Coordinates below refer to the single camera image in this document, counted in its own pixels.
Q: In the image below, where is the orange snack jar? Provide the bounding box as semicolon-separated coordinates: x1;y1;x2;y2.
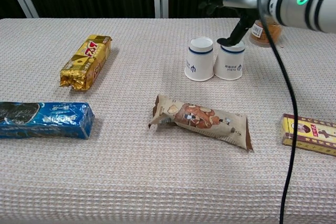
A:
248;19;284;48

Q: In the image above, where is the beige woven tablecloth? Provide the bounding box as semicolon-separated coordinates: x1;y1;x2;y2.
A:
0;18;336;224

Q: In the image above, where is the white paper cup blue stripe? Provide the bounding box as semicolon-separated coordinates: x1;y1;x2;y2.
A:
184;37;215;82
214;40;246;81

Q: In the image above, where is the gold foil biscuit pack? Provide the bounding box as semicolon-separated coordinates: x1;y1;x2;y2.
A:
59;34;113;92

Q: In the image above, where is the beige nut snack bag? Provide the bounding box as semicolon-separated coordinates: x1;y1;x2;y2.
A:
149;94;254;152

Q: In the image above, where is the black cable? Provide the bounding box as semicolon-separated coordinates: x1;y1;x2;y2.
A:
256;0;299;224

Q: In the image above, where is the yellow red flat box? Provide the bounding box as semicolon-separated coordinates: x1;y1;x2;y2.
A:
280;113;336;157

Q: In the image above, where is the blue cookie pack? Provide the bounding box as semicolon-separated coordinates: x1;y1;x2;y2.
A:
0;101;96;140

